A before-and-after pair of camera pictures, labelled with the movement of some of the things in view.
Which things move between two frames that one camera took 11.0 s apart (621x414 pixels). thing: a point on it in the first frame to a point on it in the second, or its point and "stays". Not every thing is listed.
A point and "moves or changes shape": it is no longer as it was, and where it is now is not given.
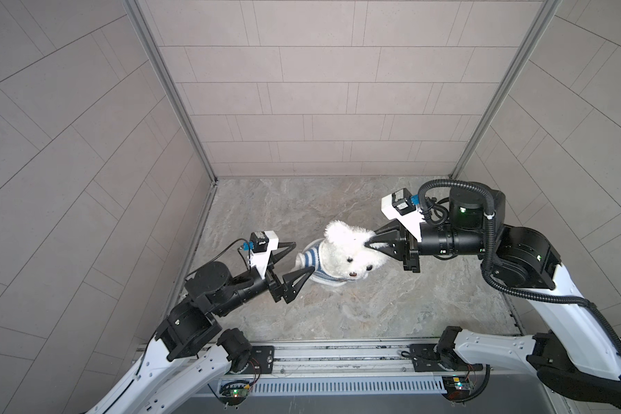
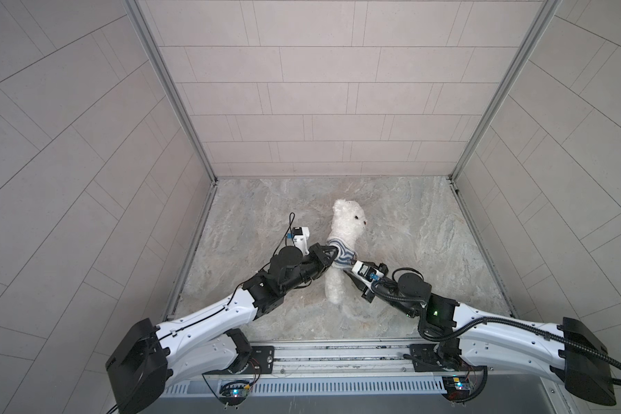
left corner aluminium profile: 135,9 stays
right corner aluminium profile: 541,21 stays
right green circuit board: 456,387 stays
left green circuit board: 233,394 stays
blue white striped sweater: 309,256 moves or changes shape
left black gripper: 278,292 to 316,260
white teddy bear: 345,254 moves or changes shape
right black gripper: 406,247 to 368,293
